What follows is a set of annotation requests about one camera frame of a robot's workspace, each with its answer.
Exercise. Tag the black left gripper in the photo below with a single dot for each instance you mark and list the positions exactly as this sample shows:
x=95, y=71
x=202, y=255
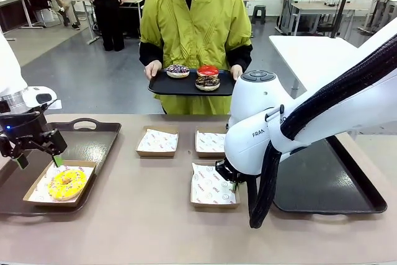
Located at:
x=21, y=125

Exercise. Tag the chocolate donut with sprinkles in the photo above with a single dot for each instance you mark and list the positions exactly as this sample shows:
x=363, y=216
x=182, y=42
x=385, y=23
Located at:
x=207, y=84

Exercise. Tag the large white table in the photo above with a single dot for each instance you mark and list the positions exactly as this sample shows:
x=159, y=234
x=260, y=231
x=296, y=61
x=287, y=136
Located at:
x=310, y=51

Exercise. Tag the small black serving tray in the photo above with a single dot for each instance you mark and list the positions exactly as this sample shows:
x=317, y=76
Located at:
x=173, y=86

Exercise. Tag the standing person in black clothes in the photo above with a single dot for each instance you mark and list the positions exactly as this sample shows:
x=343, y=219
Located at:
x=105, y=7

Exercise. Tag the person in green jacket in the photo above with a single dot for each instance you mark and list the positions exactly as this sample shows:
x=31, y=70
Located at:
x=192, y=23

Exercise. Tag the person's left hand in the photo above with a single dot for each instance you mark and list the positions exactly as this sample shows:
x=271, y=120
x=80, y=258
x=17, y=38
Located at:
x=236, y=72

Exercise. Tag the dark plastic stool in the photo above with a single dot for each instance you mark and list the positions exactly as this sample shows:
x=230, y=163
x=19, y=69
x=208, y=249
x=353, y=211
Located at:
x=259, y=13

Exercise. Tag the brown cardboard food box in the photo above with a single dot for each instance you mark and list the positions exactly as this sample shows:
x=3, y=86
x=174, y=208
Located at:
x=214, y=205
x=156, y=154
x=207, y=154
x=56, y=203

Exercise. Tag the black metal stand pole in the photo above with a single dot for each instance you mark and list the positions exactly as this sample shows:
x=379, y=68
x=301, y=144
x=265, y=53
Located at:
x=342, y=4

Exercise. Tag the person's left forearm black sleeve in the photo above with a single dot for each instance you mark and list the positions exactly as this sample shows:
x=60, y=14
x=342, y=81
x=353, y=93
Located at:
x=243, y=57

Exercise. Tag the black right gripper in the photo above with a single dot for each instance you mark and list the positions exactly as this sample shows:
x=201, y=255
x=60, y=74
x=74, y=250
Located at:
x=228, y=170

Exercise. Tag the red glazed donut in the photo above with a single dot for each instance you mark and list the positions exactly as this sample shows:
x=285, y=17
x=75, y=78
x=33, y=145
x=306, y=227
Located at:
x=207, y=70

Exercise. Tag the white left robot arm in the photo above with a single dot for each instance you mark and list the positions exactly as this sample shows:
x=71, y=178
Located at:
x=9, y=69

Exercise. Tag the person's right hand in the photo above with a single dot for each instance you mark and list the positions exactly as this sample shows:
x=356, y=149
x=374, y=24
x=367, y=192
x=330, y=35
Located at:
x=153, y=69

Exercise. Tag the yellow sprinkled donut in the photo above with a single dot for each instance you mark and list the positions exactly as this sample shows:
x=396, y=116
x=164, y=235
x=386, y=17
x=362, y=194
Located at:
x=66, y=190

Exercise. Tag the dark donut dense coloured sprinkles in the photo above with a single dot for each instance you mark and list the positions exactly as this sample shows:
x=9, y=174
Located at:
x=177, y=69

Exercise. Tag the person's right forearm black sleeve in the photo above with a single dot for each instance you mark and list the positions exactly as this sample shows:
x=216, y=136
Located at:
x=149, y=54

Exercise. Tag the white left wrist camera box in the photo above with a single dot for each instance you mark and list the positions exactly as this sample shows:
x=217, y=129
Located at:
x=55, y=104

